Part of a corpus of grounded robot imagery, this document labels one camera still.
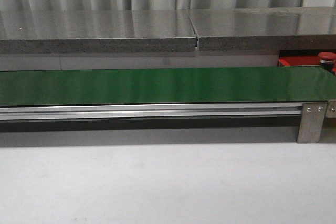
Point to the steel conveyor end bracket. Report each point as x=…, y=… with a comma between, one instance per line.
x=331, y=109

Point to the green conveyor belt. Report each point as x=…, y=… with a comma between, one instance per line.
x=180, y=85

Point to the aluminium conveyor frame rail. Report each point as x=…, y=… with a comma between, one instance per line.
x=149, y=110

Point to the steel conveyor leg bracket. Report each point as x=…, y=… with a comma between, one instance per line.
x=312, y=118

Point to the grey stone countertop slab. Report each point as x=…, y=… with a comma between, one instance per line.
x=265, y=29
x=101, y=31

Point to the grey stone countertop right slab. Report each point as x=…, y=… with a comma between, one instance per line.
x=265, y=29

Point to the red plastic tray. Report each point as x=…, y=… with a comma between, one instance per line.
x=300, y=61

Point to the grey stone countertop left slab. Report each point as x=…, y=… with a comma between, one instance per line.
x=101, y=31

